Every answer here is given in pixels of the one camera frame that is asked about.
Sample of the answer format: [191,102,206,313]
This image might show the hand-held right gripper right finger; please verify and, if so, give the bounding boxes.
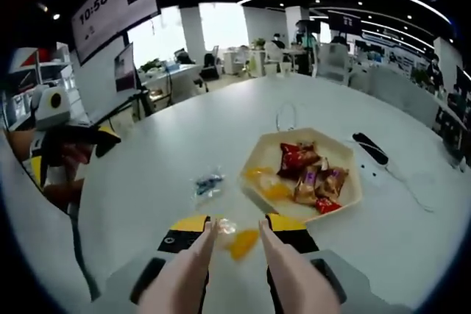
[264,213,372,314]

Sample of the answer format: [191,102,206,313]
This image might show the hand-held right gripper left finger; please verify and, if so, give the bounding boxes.
[105,213,213,314]

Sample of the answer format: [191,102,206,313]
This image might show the pink food tongs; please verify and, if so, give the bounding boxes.
[136,219,343,314]

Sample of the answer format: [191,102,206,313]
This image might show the small red candy food packet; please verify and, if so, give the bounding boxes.
[314,197,342,216]

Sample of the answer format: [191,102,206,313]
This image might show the long purple food packet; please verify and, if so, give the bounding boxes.
[293,165,323,207]

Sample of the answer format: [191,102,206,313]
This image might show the yellow-ended clear food packet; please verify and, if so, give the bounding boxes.
[216,218,261,263]
[243,166,292,201]

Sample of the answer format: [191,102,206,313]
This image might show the small purple brown food packet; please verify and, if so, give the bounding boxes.
[319,165,351,198]

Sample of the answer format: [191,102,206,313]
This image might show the red gold wafer food packet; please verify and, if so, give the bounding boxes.
[276,141,325,179]

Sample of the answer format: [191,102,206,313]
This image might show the cream hexagonal container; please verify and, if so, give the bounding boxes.
[239,126,364,224]

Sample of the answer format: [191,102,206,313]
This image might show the person's left hand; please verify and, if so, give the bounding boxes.
[54,140,92,183]

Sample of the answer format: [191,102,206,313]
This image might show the clear plastic packet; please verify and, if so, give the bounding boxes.
[191,168,226,203]

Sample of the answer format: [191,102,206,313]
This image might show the person's white shirt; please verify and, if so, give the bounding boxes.
[0,133,93,293]

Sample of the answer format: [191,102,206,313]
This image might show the desk monitor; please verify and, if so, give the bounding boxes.
[113,42,136,93]

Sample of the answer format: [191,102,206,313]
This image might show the black marker pen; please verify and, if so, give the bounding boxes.
[352,132,390,166]

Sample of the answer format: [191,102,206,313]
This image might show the thin clear stand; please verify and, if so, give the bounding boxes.
[275,102,298,132]

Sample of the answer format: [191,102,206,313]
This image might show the white desk partition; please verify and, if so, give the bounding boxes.
[349,67,439,127]

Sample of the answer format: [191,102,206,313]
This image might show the white office chair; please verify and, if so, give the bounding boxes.
[318,42,350,82]

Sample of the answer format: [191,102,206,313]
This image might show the dark hanging display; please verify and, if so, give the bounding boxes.
[327,10,364,32]

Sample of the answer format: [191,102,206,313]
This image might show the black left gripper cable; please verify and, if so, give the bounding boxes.
[67,201,101,302]

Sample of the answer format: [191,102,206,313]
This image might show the large wall display screen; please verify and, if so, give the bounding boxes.
[71,0,162,65]

